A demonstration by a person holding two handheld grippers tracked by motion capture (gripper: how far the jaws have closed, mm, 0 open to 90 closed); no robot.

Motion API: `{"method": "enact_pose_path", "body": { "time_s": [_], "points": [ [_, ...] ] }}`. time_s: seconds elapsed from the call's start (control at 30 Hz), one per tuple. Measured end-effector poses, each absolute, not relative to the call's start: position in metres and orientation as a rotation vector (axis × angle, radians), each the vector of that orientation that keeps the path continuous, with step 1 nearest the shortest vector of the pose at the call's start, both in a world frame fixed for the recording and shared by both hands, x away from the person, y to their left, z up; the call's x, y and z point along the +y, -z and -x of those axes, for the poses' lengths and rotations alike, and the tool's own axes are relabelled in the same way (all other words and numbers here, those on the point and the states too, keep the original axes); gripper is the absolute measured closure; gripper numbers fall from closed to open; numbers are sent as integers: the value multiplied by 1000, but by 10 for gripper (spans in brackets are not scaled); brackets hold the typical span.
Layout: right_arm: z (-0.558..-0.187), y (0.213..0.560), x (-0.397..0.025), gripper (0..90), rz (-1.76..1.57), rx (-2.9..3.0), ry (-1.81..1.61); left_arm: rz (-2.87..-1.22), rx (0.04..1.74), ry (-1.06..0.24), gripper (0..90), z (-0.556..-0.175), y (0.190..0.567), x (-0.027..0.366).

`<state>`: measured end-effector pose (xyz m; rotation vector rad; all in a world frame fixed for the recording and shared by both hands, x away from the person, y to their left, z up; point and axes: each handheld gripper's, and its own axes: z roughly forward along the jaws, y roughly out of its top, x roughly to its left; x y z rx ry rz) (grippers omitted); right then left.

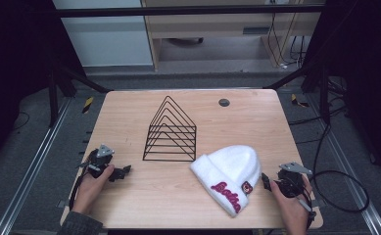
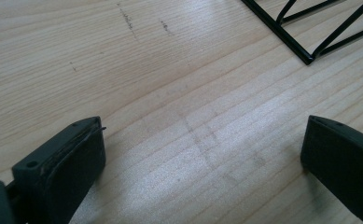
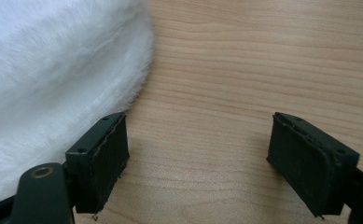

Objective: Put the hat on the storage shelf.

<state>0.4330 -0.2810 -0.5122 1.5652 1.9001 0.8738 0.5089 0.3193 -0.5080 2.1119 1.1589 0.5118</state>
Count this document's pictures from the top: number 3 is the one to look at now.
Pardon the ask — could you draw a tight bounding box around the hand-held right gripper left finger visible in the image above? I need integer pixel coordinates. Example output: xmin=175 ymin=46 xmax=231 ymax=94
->
xmin=64 ymin=111 xmax=131 ymax=215

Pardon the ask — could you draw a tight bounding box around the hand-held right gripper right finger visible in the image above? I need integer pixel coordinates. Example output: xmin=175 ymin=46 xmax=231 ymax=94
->
xmin=266 ymin=111 xmax=361 ymax=218

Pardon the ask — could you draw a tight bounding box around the white fluffy fur rug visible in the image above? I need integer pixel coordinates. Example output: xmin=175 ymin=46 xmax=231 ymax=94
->
xmin=0 ymin=0 xmax=155 ymax=207

